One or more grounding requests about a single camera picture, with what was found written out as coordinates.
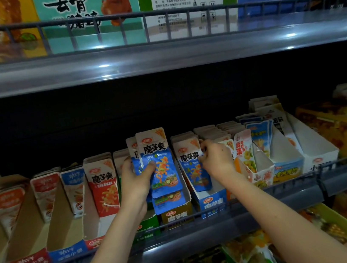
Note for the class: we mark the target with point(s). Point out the person's right forearm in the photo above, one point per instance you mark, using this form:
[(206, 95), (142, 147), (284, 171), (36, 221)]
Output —
[(289, 223)]

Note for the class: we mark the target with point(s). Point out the person's right hand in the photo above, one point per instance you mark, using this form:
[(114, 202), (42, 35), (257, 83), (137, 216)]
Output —
[(219, 160)]

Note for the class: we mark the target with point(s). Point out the row of snack display cartons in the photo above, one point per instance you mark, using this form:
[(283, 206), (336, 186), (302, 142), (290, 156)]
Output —
[(100, 185)]

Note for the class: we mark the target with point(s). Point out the handful of blue snack packets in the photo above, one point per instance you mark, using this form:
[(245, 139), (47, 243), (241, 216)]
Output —
[(163, 170)]

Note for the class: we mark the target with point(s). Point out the pile of orange yellow packets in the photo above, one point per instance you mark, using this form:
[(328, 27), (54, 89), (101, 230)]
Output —
[(241, 249)]

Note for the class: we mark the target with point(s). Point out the person's left forearm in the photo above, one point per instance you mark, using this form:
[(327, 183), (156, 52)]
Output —
[(110, 254)]

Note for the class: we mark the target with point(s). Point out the person's left hand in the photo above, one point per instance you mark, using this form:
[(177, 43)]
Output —
[(135, 186)]

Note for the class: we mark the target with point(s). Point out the grey metal store shelf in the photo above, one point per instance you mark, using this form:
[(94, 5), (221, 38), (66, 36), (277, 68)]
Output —
[(150, 57)]

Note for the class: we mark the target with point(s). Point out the green printed carton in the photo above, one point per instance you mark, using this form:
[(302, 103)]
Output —
[(88, 6)]

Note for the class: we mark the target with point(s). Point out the lime green display tray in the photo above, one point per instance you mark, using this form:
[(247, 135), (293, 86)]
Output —
[(335, 226)]

